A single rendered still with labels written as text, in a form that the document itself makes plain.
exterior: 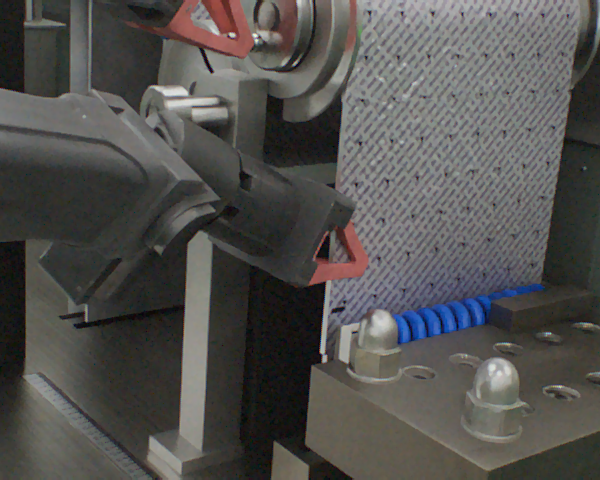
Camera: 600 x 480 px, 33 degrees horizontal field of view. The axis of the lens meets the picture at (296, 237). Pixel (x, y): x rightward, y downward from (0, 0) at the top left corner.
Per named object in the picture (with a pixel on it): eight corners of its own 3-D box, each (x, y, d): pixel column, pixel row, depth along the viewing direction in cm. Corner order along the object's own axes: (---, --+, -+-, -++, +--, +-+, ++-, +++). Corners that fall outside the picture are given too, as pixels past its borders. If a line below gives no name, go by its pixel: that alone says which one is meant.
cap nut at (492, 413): (447, 422, 62) (455, 353, 61) (488, 409, 64) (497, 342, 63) (492, 448, 59) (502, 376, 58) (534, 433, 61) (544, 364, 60)
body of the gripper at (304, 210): (311, 293, 65) (230, 254, 60) (223, 247, 73) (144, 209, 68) (357, 202, 65) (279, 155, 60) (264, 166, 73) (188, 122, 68)
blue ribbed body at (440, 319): (336, 360, 75) (340, 316, 74) (530, 313, 88) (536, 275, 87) (367, 378, 72) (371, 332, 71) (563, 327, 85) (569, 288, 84)
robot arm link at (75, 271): (191, 216, 53) (79, 101, 54) (59, 364, 56) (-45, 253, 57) (265, 198, 64) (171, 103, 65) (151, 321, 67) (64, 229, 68)
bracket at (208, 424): (143, 450, 82) (156, 70, 74) (211, 432, 86) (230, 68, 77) (175, 478, 79) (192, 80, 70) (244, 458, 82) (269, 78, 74)
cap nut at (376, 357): (335, 367, 68) (341, 304, 67) (376, 357, 71) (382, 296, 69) (371, 388, 66) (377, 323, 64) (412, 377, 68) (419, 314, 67)
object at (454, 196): (319, 352, 75) (343, 102, 69) (532, 303, 89) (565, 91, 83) (324, 355, 74) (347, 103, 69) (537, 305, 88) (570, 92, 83)
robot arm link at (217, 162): (180, 137, 57) (153, 84, 61) (106, 223, 59) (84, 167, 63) (264, 185, 62) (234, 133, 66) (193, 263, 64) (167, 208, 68)
